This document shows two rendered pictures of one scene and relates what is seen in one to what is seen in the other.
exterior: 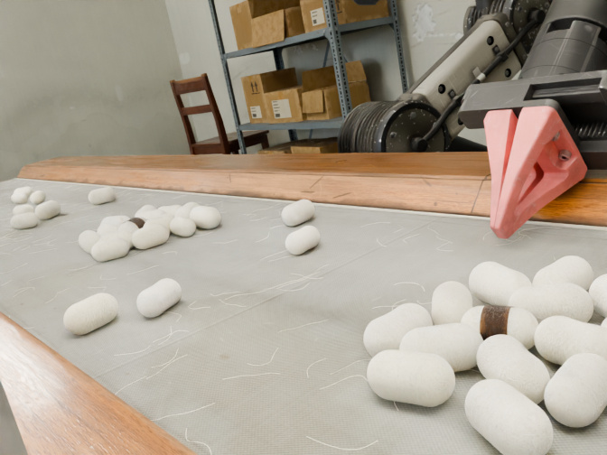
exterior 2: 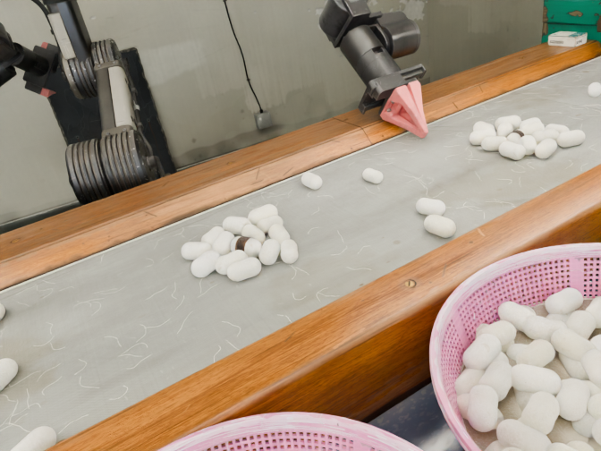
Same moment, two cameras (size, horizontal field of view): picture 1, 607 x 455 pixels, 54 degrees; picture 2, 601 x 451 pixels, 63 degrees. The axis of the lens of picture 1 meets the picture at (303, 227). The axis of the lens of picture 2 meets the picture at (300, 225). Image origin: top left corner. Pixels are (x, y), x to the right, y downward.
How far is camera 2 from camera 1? 0.73 m
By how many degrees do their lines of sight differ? 70
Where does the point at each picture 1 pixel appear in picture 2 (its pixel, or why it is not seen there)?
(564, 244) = (431, 132)
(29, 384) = (558, 199)
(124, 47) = not seen: outside the picture
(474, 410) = (571, 138)
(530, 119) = (415, 86)
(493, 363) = (548, 134)
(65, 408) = (580, 185)
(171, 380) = (517, 199)
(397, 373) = (552, 144)
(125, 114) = not seen: outside the picture
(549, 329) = (531, 127)
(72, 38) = not seen: outside the picture
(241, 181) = (171, 208)
